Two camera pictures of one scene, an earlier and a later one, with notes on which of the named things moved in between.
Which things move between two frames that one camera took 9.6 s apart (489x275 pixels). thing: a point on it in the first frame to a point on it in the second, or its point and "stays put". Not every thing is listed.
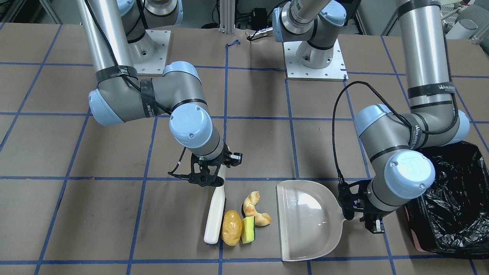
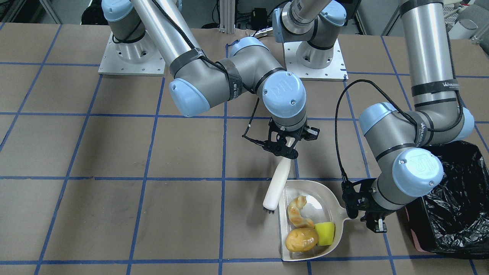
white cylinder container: [464, 29] stays put
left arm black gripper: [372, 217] stays put
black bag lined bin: [452, 217] stays put
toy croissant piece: [261, 219] to [295, 213]
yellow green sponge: [248, 229] to [325, 231]
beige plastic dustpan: [311, 222] stays put
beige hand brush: [214, 230] to [274, 195]
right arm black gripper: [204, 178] to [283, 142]
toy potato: [232, 227] to [301, 239]
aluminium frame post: [227, 17] stays put
